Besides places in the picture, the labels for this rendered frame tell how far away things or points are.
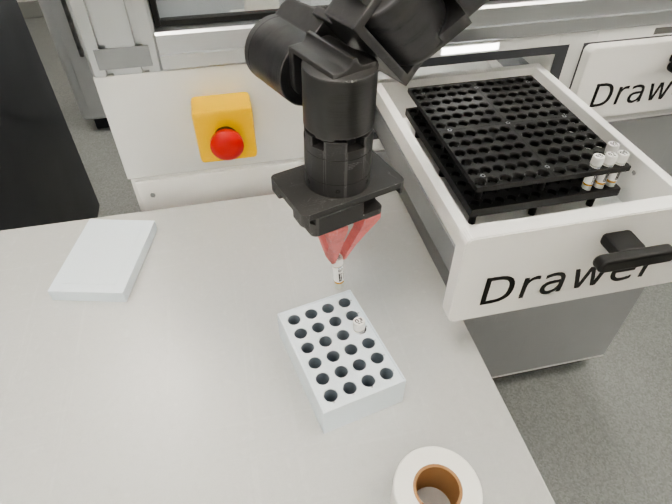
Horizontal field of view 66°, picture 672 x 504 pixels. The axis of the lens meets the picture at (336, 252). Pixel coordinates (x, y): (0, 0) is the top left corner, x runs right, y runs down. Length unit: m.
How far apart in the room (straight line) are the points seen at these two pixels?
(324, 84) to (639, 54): 0.58
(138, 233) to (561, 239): 0.49
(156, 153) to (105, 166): 1.61
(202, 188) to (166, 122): 0.11
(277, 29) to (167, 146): 0.32
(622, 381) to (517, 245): 1.18
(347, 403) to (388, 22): 0.31
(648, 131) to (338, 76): 0.71
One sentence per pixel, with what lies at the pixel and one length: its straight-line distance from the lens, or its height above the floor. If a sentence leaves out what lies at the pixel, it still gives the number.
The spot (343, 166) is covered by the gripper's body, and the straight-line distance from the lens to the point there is 0.42.
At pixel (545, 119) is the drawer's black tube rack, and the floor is 0.90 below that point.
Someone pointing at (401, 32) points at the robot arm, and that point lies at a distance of 0.40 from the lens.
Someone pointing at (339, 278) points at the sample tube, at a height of 0.83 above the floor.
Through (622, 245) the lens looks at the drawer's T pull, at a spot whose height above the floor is 0.91.
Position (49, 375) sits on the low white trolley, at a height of 0.76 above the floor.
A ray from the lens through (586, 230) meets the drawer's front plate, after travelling 0.50.
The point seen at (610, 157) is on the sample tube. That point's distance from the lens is 0.62.
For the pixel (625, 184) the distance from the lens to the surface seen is 0.69.
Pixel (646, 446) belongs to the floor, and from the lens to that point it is 1.55.
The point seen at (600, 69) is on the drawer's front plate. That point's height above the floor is 0.90.
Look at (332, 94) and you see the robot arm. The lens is 0.38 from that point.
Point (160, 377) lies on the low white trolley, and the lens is 0.57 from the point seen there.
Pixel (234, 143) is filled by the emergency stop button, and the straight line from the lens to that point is 0.64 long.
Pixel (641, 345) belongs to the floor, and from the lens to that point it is 1.73.
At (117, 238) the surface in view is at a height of 0.78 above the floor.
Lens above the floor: 1.22
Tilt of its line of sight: 44 degrees down
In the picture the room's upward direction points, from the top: straight up
